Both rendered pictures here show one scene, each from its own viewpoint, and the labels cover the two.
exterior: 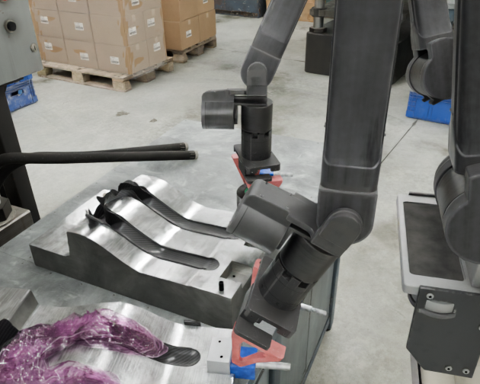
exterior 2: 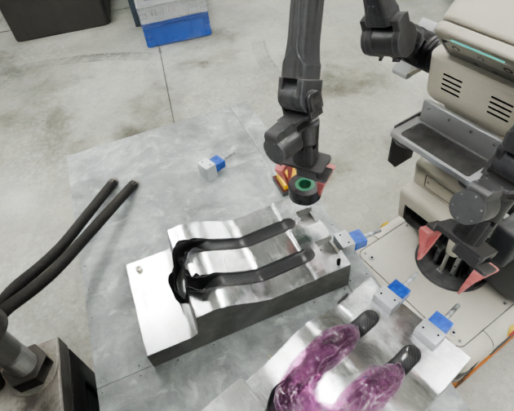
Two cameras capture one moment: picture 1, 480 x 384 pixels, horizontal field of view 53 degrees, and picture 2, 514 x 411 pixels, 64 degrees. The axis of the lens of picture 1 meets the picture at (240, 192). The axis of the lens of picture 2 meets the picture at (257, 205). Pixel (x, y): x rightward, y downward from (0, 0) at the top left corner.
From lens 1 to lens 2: 0.68 m
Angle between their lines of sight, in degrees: 36
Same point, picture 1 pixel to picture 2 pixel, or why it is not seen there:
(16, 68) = not seen: outside the picture
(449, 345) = not seen: hidden behind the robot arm
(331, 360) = not seen: hidden behind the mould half
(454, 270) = (477, 160)
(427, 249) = (452, 156)
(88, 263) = (219, 325)
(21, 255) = (129, 371)
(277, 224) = (497, 201)
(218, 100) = (286, 135)
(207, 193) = (191, 207)
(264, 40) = (309, 70)
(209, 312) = (332, 284)
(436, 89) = (404, 51)
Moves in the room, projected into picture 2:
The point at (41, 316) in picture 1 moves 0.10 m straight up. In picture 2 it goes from (260, 386) to (256, 366)
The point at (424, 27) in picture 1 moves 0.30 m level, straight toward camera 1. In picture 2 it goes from (385, 10) to (502, 69)
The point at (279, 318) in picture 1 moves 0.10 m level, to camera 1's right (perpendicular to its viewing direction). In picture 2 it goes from (489, 250) to (510, 217)
